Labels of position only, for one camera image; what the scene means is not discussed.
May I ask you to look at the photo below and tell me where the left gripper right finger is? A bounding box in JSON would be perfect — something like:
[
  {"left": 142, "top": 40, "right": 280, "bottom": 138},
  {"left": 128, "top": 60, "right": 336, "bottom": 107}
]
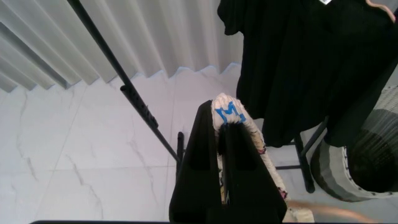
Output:
[{"left": 222, "top": 123, "right": 287, "bottom": 224}]

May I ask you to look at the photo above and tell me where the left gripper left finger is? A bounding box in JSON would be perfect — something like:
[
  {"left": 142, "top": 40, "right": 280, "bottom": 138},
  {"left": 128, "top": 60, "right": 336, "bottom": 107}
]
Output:
[{"left": 169, "top": 100, "right": 224, "bottom": 224}]

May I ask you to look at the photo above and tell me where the cream printed garment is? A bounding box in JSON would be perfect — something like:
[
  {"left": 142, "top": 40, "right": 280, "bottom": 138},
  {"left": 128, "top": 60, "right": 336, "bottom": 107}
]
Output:
[{"left": 211, "top": 92, "right": 315, "bottom": 223}]

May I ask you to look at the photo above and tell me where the black garment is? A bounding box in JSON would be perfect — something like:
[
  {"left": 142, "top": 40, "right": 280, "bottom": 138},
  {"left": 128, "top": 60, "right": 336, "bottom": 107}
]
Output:
[{"left": 216, "top": 0, "right": 398, "bottom": 149}]

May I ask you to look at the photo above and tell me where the white laundry basket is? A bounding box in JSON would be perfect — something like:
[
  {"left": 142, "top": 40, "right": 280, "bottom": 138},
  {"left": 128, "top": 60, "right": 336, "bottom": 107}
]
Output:
[{"left": 310, "top": 85, "right": 398, "bottom": 203}]

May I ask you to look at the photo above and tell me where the black clothes rack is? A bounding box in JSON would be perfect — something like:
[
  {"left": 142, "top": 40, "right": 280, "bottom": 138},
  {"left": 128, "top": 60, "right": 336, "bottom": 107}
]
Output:
[{"left": 67, "top": 0, "right": 330, "bottom": 194}]

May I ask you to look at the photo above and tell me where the white curtain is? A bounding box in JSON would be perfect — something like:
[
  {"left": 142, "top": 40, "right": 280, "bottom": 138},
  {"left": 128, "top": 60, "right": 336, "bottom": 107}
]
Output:
[{"left": 0, "top": 0, "right": 245, "bottom": 93}]

